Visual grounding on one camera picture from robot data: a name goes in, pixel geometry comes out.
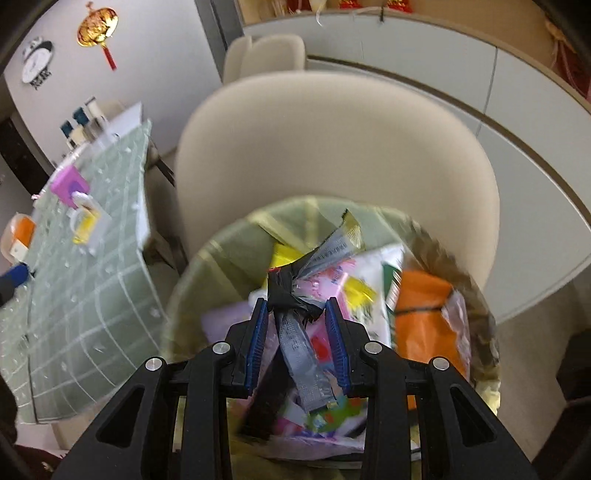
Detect orange plastic bag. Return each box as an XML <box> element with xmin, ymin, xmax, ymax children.
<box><xmin>393</xmin><ymin>269</ymin><xmax>472</xmax><ymax>411</ymax></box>

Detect black silver wrapper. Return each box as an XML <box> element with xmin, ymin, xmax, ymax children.
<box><xmin>267</xmin><ymin>211</ymin><xmax>363</xmax><ymax>412</ymax></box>

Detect green white tissue pack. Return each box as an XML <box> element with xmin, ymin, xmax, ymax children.
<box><xmin>344</xmin><ymin>243</ymin><xmax>405</xmax><ymax>347</ymax></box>

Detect white pink snack wrapper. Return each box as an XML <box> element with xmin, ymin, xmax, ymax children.
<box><xmin>230</xmin><ymin>271</ymin><xmax>371</xmax><ymax>453</ymax></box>

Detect beige far chair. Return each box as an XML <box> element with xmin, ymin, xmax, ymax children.
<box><xmin>222</xmin><ymin>36</ymin><xmax>252</xmax><ymax>85</ymax></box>

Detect dark blue thermos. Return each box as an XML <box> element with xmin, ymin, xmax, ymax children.
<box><xmin>60</xmin><ymin>121</ymin><xmax>73</xmax><ymax>138</ymax></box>

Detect white thermos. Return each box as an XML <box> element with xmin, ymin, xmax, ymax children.
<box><xmin>85</xmin><ymin>97</ymin><xmax>106</xmax><ymax>124</ymax></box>

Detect beige chair with bin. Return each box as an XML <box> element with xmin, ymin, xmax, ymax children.
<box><xmin>174</xmin><ymin>71</ymin><xmax>500</xmax><ymax>286</ymax></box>

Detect panda wall clock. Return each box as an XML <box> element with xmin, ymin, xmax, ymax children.
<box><xmin>21</xmin><ymin>36</ymin><xmax>54</xmax><ymax>90</ymax></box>

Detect yellow trash bag liner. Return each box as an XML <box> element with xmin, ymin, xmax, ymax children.
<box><xmin>161</xmin><ymin>195</ymin><xmax>502</xmax><ymax>480</ymax></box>

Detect green grid tablecloth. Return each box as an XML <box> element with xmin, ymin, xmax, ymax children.
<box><xmin>1</xmin><ymin>121</ymin><xmax>165</xmax><ymax>424</ymax></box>

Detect pink tin box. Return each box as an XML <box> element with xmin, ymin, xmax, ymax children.
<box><xmin>49</xmin><ymin>165</ymin><xmax>90</xmax><ymax>209</ymax></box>

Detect grey cabinet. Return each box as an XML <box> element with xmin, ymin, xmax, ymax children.
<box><xmin>245</xmin><ymin>12</ymin><xmax>590</xmax><ymax>322</ymax></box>

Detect gold red chinese ornament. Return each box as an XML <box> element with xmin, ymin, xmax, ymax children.
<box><xmin>76</xmin><ymin>1</ymin><xmax>119</xmax><ymax>71</ymax></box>

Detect beige middle chair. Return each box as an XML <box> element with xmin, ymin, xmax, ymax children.
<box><xmin>239</xmin><ymin>34</ymin><xmax>307</xmax><ymax>79</ymax></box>

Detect yellow chip bag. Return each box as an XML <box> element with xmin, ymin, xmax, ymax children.
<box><xmin>270</xmin><ymin>243</ymin><xmax>304</xmax><ymax>270</ymax></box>

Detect red flower bouquet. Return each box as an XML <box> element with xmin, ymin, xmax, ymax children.
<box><xmin>545</xmin><ymin>18</ymin><xmax>590</xmax><ymax>101</ymax></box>

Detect lilac snack wrapper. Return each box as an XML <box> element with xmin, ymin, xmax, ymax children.
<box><xmin>201</xmin><ymin>301</ymin><xmax>252</xmax><ymax>344</ymax></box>

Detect orange white tissue box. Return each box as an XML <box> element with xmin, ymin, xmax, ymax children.
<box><xmin>1</xmin><ymin>213</ymin><xmax>36</xmax><ymax>264</ymax></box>

